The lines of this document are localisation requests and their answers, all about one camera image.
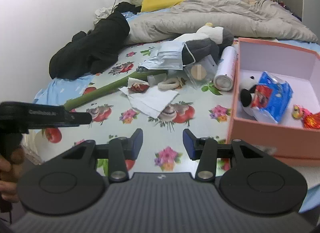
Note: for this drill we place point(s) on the blue plastic bag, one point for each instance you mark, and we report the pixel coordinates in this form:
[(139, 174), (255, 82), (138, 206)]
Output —
[(273, 97)]

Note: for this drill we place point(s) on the grey quilt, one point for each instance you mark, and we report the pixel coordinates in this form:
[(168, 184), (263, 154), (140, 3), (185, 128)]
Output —
[(220, 17)]

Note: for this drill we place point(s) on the pink feather toy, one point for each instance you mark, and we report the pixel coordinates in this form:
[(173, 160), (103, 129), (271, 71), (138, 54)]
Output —
[(298, 111)]

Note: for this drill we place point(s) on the small clear plastic container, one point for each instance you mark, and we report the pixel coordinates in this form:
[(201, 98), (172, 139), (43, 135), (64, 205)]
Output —
[(157, 79)]

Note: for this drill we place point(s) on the cream hair scrunchie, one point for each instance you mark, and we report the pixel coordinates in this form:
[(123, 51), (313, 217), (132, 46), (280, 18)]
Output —
[(170, 84)]

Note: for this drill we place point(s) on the dark red dried flower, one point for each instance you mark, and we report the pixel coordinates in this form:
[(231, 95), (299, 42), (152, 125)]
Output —
[(137, 87)]

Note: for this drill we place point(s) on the light blue face masks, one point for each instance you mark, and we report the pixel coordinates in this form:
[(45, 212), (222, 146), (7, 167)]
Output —
[(167, 57)]

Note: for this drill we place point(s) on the red foil packet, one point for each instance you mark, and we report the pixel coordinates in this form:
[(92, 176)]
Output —
[(312, 120)]

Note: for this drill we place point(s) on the black clothing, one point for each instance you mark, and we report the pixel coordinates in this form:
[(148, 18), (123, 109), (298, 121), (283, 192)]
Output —
[(92, 47)]

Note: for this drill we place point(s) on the white tissue paper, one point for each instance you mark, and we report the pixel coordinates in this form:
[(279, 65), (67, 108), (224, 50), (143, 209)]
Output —
[(150, 100)]

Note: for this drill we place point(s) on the green plush stem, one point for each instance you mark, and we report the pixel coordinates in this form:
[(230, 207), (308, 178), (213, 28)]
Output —
[(100, 92)]

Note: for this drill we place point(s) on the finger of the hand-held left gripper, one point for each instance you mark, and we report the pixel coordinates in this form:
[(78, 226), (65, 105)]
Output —
[(77, 117)]

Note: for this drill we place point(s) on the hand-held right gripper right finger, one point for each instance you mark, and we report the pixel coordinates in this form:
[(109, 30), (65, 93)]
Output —
[(188, 145)]

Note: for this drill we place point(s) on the clear bag with wooden disc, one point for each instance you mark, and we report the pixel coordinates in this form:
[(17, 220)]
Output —
[(200, 71)]

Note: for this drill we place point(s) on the yellow pillow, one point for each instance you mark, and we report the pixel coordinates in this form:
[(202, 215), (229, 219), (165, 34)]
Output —
[(162, 0)]

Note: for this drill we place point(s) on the panda plush toy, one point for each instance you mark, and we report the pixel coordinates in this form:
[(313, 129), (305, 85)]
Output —
[(247, 94)]

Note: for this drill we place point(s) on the white cylindrical roll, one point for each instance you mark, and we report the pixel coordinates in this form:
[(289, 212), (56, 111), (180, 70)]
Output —
[(225, 70)]

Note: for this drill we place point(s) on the white crumpled cloth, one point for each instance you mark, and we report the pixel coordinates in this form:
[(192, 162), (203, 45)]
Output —
[(101, 14)]

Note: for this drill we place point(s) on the orange cardboard box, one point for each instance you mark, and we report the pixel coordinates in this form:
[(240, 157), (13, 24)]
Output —
[(275, 112)]

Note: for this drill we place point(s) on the person's left hand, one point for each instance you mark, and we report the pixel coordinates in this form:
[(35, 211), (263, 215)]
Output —
[(10, 173)]

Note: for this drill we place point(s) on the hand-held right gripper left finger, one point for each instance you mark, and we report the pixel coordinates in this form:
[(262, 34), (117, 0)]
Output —
[(137, 145)]

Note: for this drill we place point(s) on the grey and white plush toy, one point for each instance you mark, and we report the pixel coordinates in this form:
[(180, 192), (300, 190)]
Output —
[(207, 40)]

